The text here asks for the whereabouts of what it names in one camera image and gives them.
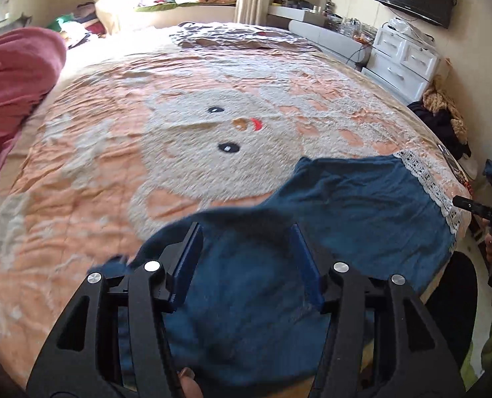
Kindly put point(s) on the person's left hand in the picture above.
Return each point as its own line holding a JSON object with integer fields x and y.
{"x": 192, "y": 387}

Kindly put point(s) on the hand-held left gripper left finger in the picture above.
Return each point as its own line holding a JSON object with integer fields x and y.
{"x": 189, "y": 259}

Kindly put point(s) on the blue denim pants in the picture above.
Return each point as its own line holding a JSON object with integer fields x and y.
{"x": 353, "y": 215}

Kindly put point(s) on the black clothes pile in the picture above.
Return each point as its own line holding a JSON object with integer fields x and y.
{"x": 440, "y": 126}

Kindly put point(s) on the green cushion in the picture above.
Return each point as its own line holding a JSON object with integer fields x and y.
{"x": 154, "y": 7}

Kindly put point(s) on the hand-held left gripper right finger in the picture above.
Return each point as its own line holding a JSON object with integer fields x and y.
{"x": 307, "y": 265}

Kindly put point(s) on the white drawer cabinet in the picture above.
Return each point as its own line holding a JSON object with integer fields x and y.
{"x": 399, "y": 62}

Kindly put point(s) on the pink blanket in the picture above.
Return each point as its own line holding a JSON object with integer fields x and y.
{"x": 13, "y": 74}

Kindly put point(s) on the orange printed blanket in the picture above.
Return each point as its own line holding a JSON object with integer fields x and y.
{"x": 105, "y": 153}

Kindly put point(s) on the tan knit cloth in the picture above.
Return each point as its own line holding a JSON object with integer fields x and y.
{"x": 440, "y": 99}

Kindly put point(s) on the colourful clothes pile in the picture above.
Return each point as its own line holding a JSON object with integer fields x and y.
{"x": 80, "y": 20}

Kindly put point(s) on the person's right hand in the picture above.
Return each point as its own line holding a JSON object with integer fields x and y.
{"x": 490, "y": 248}

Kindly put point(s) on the person's leg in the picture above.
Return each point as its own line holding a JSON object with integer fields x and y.
{"x": 453, "y": 298}

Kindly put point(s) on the white plastic bag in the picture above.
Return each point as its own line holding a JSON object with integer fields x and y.
{"x": 401, "y": 25}

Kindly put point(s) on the white vanity desk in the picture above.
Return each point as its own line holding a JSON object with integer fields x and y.
{"x": 324, "y": 35}

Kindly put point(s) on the grey quilt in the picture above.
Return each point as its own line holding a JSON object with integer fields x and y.
{"x": 237, "y": 37}

